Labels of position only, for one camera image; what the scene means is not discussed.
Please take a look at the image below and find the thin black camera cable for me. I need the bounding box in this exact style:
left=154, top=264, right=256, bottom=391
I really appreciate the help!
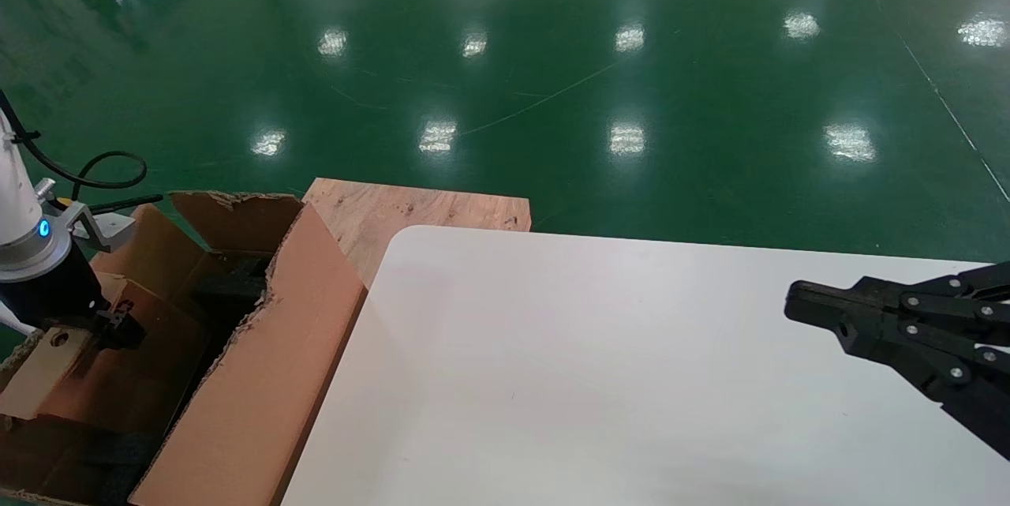
left=0, top=87, right=149, bottom=204

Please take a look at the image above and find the small cardboard box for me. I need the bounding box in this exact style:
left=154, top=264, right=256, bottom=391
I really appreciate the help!
left=0, top=272, right=208, bottom=437

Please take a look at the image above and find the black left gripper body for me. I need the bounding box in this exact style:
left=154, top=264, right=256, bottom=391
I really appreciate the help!
left=0, top=247, right=111, bottom=333

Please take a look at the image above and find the black sheathed cable loop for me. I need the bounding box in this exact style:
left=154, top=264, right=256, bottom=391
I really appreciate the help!
left=86, top=193, right=165, bottom=216

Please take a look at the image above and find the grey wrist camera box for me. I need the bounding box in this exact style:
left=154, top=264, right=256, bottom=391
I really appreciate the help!
left=87, top=211, right=137, bottom=254

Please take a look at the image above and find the black foam pad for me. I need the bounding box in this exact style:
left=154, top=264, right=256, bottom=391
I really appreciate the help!
left=193, top=251, right=274, bottom=310
left=75, top=430, right=163, bottom=506

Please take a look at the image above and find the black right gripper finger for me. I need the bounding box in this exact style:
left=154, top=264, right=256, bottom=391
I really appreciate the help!
left=784, top=304, right=1010, bottom=461
left=787, top=260, right=1010, bottom=347

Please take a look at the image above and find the white tube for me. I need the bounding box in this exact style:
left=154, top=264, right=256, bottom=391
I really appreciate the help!
left=0, top=302, right=41, bottom=338

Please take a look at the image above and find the large open cardboard box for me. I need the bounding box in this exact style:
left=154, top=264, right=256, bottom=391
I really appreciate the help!
left=0, top=190, right=369, bottom=506

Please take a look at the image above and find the silver camera mounting bracket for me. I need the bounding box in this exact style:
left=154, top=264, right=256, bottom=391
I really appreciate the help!
left=33, top=178, right=105, bottom=243

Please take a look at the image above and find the wooden pallet board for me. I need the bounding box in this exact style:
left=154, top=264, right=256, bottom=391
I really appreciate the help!
left=301, top=176, right=532, bottom=290

